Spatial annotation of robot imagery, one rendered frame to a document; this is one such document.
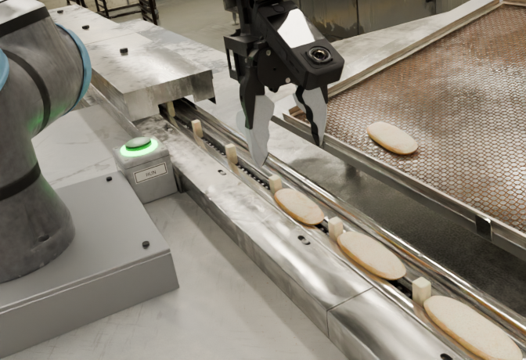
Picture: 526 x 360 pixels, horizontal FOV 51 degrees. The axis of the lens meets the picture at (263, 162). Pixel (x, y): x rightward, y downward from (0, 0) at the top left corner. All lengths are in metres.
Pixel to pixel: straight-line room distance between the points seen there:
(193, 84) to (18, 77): 0.49
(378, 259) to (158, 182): 0.38
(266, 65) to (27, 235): 0.32
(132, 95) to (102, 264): 0.49
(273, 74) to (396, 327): 0.29
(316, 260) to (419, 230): 0.17
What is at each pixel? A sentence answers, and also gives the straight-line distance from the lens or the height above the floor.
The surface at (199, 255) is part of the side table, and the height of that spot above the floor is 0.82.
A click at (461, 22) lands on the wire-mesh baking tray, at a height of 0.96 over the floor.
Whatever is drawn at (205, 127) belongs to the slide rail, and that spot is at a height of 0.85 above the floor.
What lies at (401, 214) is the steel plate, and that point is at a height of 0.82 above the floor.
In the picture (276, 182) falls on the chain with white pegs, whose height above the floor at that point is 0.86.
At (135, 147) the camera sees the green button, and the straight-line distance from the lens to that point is 0.84.
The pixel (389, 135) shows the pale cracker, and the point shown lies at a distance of 0.76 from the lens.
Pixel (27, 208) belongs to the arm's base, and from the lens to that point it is 0.66.
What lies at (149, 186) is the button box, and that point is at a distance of 0.85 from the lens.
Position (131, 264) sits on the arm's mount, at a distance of 0.63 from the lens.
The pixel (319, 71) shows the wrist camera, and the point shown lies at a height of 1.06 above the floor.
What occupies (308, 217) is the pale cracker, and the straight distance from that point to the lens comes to 0.68.
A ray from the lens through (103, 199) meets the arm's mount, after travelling 0.77.
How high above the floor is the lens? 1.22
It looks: 26 degrees down
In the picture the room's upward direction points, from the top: 8 degrees counter-clockwise
